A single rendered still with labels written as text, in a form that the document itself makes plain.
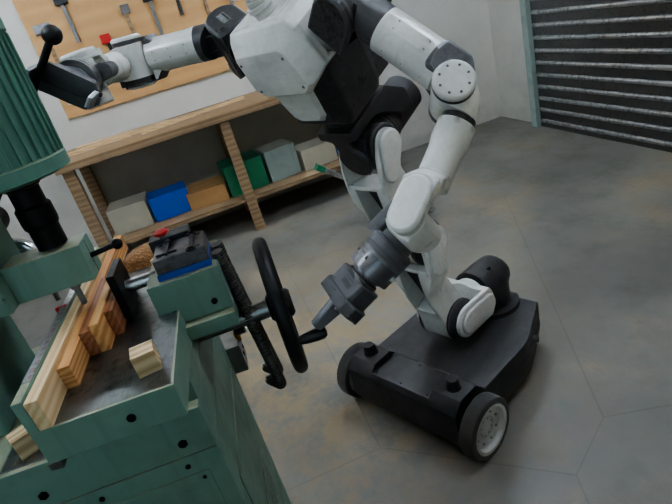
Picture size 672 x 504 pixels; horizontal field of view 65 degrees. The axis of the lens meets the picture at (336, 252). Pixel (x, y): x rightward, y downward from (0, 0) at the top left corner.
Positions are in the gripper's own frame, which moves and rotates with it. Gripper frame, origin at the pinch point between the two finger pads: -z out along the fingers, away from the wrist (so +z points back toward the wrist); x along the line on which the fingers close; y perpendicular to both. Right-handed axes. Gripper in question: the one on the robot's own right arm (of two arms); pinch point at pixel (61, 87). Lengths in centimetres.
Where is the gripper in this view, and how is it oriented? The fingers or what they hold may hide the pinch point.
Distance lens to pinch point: 114.1
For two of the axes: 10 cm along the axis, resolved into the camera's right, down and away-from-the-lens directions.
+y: -4.5, 8.6, 2.4
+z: -2.3, -3.7, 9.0
